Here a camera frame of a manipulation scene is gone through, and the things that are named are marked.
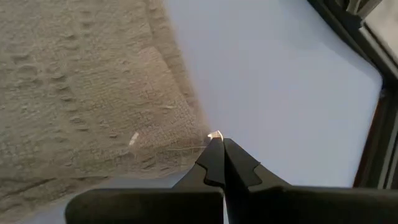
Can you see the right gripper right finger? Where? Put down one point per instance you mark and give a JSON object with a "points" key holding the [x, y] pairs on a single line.
{"points": [[295, 208]]}

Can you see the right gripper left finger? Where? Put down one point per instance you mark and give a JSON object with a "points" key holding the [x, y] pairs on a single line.
{"points": [[155, 208]]}

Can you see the grey-beige towel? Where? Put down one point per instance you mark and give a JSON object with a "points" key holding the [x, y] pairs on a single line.
{"points": [[93, 93]]}

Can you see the blue-grey table mat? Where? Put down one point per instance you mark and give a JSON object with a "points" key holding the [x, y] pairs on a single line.
{"points": [[280, 93]]}

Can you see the black aluminium table frame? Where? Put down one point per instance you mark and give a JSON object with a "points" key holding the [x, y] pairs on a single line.
{"points": [[335, 12]]}

